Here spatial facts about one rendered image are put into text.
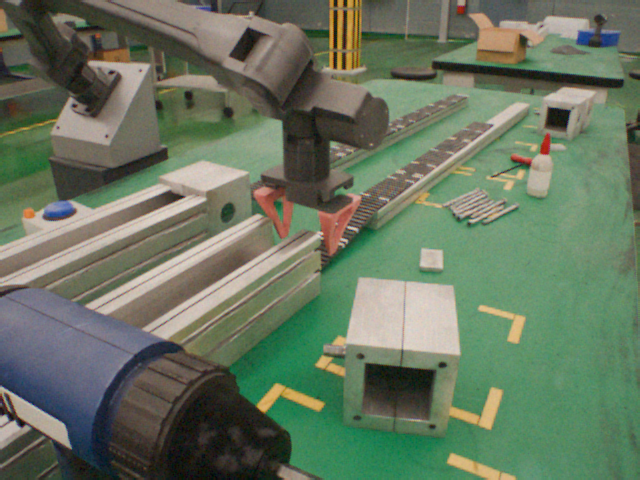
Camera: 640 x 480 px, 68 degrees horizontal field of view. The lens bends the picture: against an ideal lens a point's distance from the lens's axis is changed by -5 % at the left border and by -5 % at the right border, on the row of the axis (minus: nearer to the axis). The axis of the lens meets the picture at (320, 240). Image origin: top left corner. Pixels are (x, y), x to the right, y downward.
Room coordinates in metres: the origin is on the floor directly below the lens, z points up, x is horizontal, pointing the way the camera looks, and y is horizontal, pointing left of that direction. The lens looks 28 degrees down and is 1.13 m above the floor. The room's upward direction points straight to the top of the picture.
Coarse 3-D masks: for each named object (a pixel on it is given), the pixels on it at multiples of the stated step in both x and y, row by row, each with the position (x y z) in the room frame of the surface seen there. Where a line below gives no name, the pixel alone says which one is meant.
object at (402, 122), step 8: (448, 96) 1.55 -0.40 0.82; (456, 96) 1.56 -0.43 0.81; (464, 96) 1.56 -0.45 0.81; (432, 104) 1.44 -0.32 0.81; (440, 104) 1.44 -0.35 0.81; (448, 104) 1.44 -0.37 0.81; (416, 112) 1.34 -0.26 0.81; (424, 112) 1.34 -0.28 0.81; (432, 112) 1.34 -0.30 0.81; (392, 120) 1.25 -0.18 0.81; (400, 120) 1.25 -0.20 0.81; (408, 120) 1.25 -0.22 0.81; (416, 120) 1.25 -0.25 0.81; (392, 128) 1.17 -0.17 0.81; (400, 128) 1.18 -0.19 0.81; (336, 152) 0.99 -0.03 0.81; (344, 152) 0.98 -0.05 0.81; (352, 152) 0.99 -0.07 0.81; (336, 160) 0.94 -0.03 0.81; (256, 184) 0.81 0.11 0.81; (264, 184) 0.81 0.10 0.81
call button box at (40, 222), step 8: (80, 208) 0.65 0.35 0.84; (88, 208) 0.65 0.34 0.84; (40, 216) 0.62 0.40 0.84; (64, 216) 0.62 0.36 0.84; (72, 216) 0.62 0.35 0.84; (24, 224) 0.62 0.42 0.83; (32, 224) 0.60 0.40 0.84; (40, 224) 0.60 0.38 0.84; (48, 224) 0.60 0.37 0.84; (56, 224) 0.60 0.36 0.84; (32, 232) 0.60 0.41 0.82
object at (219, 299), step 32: (256, 224) 0.54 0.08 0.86; (192, 256) 0.47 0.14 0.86; (224, 256) 0.49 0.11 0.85; (256, 256) 0.53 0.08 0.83; (288, 256) 0.47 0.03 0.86; (320, 256) 0.52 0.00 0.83; (128, 288) 0.40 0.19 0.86; (160, 288) 0.41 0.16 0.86; (192, 288) 0.45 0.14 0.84; (224, 288) 0.40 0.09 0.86; (256, 288) 0.42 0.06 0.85; (288, 288) 0.47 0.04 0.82; (320, 288) 0.52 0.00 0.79; (128, 320) 0.38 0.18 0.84; (160, 320) 0.35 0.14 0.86; (192, 320) 0.35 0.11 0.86; (224, 320) 0.38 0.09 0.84; (256, 320) 0.42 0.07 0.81; (192, 352) 0.35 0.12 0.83; (224, 352) 0.38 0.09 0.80; (0, 416) 0.27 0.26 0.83; (0, 448) 0.21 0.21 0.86; (32, 448) 0.23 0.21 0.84
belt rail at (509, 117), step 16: (512, 112) 1.38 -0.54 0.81; (496, 128) 1.21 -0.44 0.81; (480, 144) 1.13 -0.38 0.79; (448, 160) 0.95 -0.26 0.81; (464, 160) 1.02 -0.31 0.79; (432, 176) 0.87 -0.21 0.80; (416, 192) 0.83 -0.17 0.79; (384, 208) 0.72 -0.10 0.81; (400, 208) 0.77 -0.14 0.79; (368, 224) 0.71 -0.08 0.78
